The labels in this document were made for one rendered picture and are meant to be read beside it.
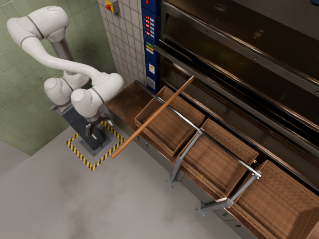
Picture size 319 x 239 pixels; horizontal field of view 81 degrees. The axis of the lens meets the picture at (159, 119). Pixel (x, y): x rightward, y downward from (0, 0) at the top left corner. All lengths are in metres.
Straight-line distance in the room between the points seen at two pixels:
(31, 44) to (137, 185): 1.87
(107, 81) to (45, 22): 0.51
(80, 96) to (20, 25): 0.55
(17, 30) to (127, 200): 1.97
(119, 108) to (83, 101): 1.33
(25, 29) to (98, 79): 0.49
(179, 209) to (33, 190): 1.80
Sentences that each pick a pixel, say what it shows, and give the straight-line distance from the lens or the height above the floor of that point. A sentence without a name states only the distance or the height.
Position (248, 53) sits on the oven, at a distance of 1.33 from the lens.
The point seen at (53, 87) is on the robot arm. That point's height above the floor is 1.26.
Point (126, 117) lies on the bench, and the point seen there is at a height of 0.58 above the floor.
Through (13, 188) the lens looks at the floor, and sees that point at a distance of 3.06.
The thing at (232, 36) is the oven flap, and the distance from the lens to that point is 1.29.
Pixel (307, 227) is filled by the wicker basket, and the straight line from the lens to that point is 2.13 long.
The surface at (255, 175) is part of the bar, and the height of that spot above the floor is 1.17.
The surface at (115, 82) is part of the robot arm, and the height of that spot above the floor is 1.69.
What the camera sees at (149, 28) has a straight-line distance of 1.74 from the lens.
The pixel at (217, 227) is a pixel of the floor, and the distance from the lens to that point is 2.56.
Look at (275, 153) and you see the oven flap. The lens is 1.85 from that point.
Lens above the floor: 2.47
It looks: 62 degrees down
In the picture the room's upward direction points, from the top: 1 degrees clockwise
